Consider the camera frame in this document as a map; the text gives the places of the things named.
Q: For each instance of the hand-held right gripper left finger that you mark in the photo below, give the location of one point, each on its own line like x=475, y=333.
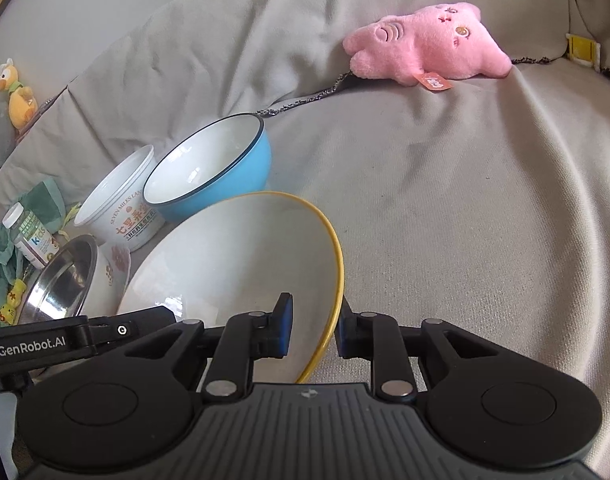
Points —
x=285, y=325

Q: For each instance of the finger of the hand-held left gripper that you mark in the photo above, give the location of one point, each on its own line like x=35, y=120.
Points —
x=135, y=327

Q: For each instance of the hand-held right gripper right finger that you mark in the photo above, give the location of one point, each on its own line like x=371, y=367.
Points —
x=341, y=332

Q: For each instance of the floral white plate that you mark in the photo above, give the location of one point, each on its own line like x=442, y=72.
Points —
x=107, y=275

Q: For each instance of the stainless steel bowl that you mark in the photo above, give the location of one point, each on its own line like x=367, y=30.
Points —
x=60, y=285

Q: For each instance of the yellow-rimmed white bowl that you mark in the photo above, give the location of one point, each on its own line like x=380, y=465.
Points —
x=235, y=260

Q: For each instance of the white printed bowl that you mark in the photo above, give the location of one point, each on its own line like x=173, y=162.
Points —
x=117, y=210

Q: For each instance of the blue bowl with black rim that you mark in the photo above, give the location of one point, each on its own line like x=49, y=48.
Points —
x=210, y=160

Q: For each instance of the yellow toy charm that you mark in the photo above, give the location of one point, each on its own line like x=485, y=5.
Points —
x=11, y=302

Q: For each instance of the white-capped supplement bottle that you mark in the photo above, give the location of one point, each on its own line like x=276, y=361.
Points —
x=32, y=240

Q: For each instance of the green towel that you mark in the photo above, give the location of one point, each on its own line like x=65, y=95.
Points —
x=45, y=200

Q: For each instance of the beige sofa cover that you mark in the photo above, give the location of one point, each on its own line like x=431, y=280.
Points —
x=435, y=185

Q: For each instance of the yellow duck plush toy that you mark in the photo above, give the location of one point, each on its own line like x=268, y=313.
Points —
x=17, y=95

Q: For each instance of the pink plush toy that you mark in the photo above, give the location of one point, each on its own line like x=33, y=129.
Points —
x=425, y=45

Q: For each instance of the yellow and white clip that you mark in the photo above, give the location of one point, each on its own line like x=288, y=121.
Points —
x=581, y=49

